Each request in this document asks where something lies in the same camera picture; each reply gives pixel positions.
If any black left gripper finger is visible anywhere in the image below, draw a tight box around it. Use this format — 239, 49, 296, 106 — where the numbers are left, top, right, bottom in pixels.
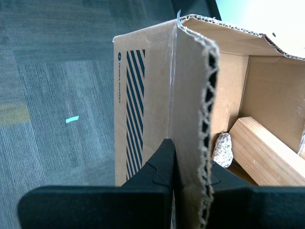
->
18, 138, 176, 229
206, 159, 305, 229

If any brown cardboard box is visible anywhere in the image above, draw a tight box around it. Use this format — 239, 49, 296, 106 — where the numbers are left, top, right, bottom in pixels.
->
112, 9, 305, 229

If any light wooden block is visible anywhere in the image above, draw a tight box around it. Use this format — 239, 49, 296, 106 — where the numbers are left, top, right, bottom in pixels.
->
228, 116, 305, 187

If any speckled beige rock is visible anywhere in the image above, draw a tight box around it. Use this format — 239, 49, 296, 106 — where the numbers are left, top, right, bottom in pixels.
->
212, 132, 234, 167

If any short green floor tape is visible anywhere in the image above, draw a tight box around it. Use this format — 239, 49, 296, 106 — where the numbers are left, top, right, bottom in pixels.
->
64, 115, 80, 124

